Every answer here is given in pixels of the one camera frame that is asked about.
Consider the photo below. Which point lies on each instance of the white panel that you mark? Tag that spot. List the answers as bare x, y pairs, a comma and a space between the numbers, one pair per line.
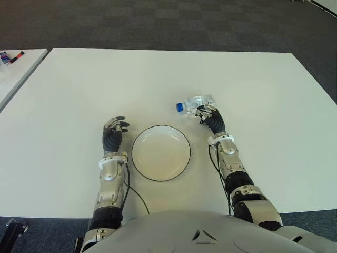
329, 4

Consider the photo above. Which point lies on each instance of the blue white packet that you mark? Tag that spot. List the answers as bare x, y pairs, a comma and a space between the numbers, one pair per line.
4, 56

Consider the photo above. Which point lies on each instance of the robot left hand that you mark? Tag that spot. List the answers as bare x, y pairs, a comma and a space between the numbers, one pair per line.
111, 137

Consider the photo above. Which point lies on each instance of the black metal stand foot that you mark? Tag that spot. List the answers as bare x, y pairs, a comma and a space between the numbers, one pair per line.
15, 226

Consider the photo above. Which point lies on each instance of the clear water bottle blue cap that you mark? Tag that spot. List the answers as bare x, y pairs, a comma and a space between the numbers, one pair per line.
192, 104

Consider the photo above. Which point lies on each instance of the grey robot torso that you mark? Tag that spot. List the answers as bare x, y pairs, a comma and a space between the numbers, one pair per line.
184, 232

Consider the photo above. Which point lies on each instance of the red black screwdriver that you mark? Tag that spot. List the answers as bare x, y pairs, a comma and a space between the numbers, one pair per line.
18, 54

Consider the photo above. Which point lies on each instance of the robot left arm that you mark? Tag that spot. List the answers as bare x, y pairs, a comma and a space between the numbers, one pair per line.
110, 184

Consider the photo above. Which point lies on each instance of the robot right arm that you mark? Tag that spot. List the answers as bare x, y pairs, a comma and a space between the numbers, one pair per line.
234, 171

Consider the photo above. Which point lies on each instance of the white plate black rim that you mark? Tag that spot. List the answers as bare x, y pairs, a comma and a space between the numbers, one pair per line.
160, 155

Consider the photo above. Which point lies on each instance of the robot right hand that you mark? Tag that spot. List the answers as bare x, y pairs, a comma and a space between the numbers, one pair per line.
216, 122

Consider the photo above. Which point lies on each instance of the white side table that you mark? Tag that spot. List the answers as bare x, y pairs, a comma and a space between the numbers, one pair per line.
21, 71

